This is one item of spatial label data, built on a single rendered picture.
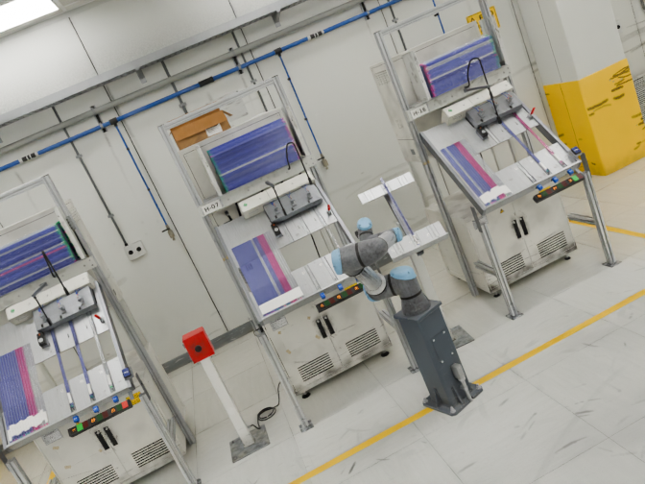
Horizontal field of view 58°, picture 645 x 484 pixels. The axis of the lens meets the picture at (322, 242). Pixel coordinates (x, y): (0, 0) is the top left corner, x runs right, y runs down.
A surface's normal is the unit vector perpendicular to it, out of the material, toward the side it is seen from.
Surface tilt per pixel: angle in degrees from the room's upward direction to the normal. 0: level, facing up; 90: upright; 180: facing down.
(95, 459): 90
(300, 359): 90
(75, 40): 90
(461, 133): 45
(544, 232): 90
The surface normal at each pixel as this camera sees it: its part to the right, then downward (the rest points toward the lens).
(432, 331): 0.53, 0.01
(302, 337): 0.24, 0.17
